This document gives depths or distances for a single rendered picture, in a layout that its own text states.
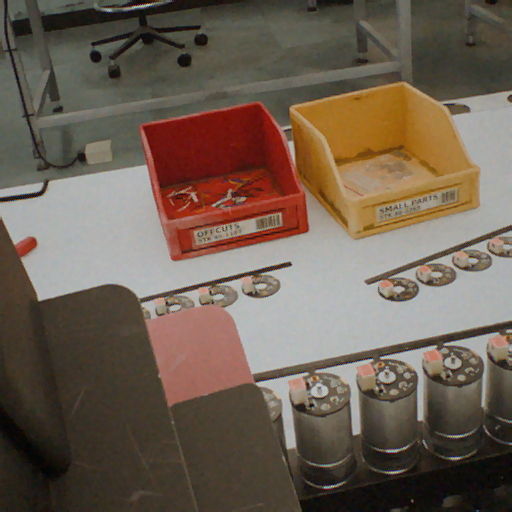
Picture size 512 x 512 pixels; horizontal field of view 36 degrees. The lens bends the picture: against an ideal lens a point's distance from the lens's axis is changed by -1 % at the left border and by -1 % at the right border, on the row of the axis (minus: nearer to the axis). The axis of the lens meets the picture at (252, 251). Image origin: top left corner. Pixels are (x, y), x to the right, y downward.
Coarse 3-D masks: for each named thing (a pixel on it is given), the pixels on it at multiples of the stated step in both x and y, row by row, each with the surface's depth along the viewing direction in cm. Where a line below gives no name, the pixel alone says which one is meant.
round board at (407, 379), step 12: (384, 360) 32; (396, 360) 32; (396, 372) 32; (408, 372) 32; (360, 384) 31; (384, 384) 31; (396, 384) 31; (408, 384) 31; (372, 396) 31; (384, 396) 31; (396, 396) 30
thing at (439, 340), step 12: (492, 324) 34; (504, 324) 34; (432, 336) 33; (444, 336) 33; (456, 336) 33; (468, 336) 33; (384, 348) 33; (396, 348) 33; (408, 348) 33; (420, 348) 33; (324, 360) 33; (336, 360) 33; (348, 360) 33; (360, 360) 33; (264, 372) 33; (276, 372) 33; (288, 372) 33; (300, 372) 32; (312, 372) 32
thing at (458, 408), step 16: (448, 368) 32; (432, 384) 31; (480, 384) 31; (432, 400) 32; (448, 400) 31; (464, 400) 31; (480, 400) 32; (432, 416) 32; (448, 416) 32; (464, 416) 32; (480, 416) 32; (432, 432) 33; (448, 432) 32; (464, 432) 32; (432, 448) 33; (448, 448) 33; (464, 448) 32
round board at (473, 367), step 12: (456, 348) 33; (468, 348) 32; (444, 360) 32; (468, 360) 32; (480, 360) 32; (444, 372) 31; (456, 372) 31; (468, 372) 31; (480, 372) 31; (444, 384) 31; (456, 384) 31; (468, 384) 31
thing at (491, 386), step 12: (492, 372) 32; (504, 372) 31; (492, 384) 32; (504, 384) 32; (492, 396) 33; (504, 396) 32; (492, 408) 33; (504, 408) 32; (492, 420) 33; (504, 420) 33; (492, 432) 33; (504, 432) 33
